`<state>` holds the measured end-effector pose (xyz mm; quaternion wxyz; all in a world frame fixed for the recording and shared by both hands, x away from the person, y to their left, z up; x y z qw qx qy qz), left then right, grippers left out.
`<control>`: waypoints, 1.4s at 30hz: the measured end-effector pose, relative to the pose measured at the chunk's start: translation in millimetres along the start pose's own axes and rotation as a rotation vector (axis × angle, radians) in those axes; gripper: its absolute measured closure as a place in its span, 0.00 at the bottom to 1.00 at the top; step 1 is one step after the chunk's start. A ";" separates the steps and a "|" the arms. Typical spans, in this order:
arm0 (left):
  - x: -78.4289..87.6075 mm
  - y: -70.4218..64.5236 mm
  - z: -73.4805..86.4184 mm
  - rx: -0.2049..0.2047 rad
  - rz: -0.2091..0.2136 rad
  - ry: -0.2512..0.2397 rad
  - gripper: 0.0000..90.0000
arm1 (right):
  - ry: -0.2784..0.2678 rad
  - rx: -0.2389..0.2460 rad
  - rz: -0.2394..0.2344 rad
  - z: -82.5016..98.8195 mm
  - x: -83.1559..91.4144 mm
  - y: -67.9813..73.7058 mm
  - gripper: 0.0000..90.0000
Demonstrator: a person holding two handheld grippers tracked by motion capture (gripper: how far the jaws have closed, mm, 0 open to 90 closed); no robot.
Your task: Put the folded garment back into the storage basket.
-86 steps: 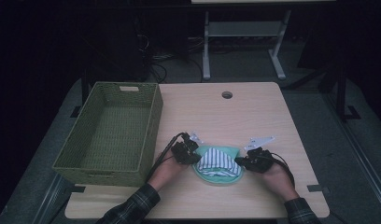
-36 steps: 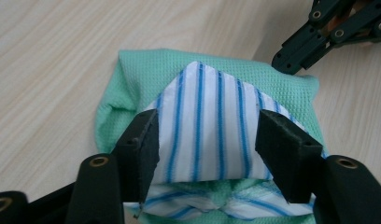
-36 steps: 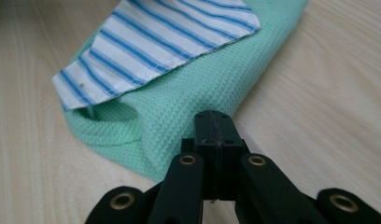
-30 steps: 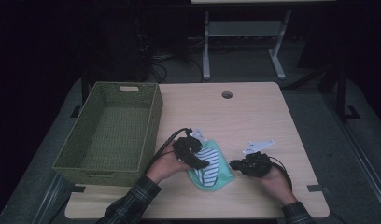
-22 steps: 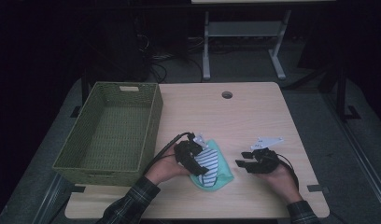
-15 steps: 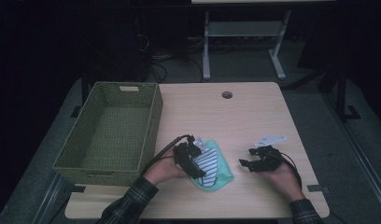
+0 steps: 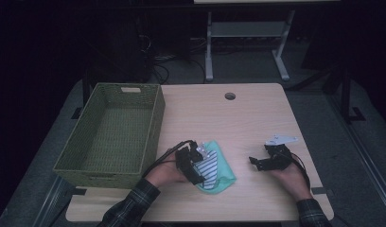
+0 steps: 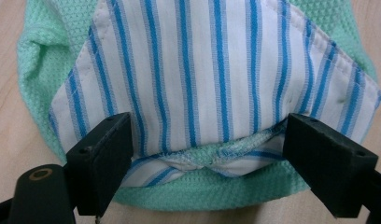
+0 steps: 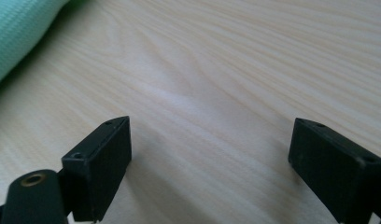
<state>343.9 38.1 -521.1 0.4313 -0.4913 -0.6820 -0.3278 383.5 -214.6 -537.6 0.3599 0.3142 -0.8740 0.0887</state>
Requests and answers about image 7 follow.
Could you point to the white desk with metal frame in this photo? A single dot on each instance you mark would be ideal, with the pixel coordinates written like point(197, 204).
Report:
point(248, 29)

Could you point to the grey metal rail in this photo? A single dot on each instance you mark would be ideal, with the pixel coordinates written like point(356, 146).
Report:
point(364, 151)
point(49, 201)

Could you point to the person's left hand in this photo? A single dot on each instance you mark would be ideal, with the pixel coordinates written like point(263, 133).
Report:
point(164, 173)

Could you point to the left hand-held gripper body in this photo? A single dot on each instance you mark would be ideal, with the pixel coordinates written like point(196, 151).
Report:
point(186, 160)

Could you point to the black metal stand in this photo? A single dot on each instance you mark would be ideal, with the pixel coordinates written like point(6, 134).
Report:
point(345, 94)

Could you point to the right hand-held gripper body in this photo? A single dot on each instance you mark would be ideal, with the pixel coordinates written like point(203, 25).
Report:
point(279, 156)

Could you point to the person's right hand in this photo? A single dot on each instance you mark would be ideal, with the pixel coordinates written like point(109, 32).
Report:
point(292, 183)

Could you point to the green woven basket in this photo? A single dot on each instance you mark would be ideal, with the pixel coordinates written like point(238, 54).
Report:
point(118, 126)

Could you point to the mint green striped garment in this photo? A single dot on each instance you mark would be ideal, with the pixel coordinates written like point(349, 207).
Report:
point(224, 176)

